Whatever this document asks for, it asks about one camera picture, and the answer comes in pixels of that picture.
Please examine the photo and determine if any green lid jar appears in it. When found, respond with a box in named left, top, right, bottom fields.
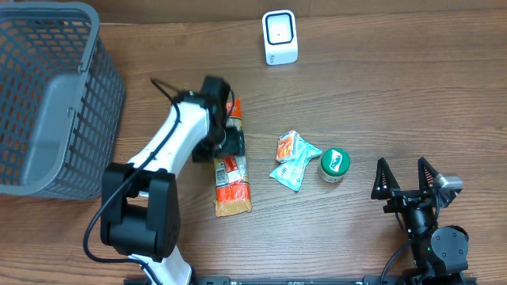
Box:
left=318, top=147, right=351, bottom=183

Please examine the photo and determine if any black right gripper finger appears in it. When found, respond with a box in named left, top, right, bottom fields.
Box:
left=417, top=157, right=440, bottom=190
left=371, top=158, right=400, bottom=200

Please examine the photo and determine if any white barcode scanner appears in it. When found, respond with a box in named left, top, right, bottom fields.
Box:
left=261, top=9, right=299, bottom=66

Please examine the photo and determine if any teal wet wipes packet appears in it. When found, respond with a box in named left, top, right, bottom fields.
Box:
left=269, top=138, right=322, bottom=192

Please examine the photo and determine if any orange spaghetti pasta packet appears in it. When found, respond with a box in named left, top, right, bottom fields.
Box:
left=212, top=97, right=254, bottom=219

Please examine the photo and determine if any orange Kleenex tissue pack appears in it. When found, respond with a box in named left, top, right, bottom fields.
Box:
left=276, top=130, right=299, bottom=163

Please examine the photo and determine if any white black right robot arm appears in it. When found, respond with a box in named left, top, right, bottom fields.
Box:
left=371, top=157, right=476, bottom=284

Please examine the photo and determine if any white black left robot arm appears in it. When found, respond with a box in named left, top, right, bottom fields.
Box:
left=83, top=75, right=245, bottom=284

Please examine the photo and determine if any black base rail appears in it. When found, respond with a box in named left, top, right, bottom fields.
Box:
left=124, top=275, right=478, bottom=285

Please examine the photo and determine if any grey plastic mesh basket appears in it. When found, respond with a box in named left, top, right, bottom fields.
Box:
left=1, top=2, right=125, bottom=200

